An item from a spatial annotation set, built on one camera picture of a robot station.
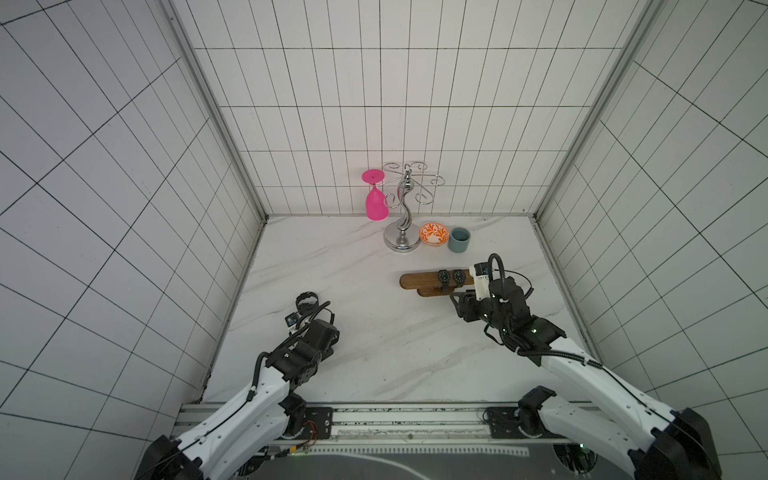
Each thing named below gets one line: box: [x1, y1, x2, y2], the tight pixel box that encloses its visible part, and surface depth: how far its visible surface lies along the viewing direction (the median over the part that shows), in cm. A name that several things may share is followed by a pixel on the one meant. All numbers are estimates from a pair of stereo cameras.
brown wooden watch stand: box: [400, 269, 472, 297], surface depth 94 cm
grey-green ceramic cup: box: [448, 226, 471, 253], surface depth 109 cm
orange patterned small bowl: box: [419, 222, 449, 247], surface depth 112 cm
